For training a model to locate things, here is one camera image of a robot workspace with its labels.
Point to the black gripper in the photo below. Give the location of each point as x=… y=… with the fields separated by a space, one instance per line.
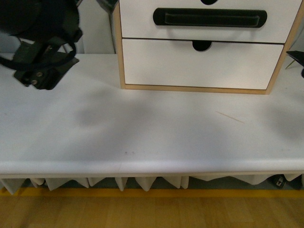
x=41 y=65

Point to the white drawer with black handle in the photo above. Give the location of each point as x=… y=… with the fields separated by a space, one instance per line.
x=137 y=20

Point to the white lower drawer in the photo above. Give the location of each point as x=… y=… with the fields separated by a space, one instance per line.
x=177 y=63

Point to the wooden drawer cabinet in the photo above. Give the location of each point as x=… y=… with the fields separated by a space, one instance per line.
x=228 y=18

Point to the white table skirt cloth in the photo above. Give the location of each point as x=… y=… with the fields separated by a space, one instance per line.
x=243 y=182

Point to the thin wooden stick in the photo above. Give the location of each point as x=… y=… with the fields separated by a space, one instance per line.
x=235 y=119

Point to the black object at right edge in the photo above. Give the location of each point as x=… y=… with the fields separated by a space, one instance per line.
x=297 y=56

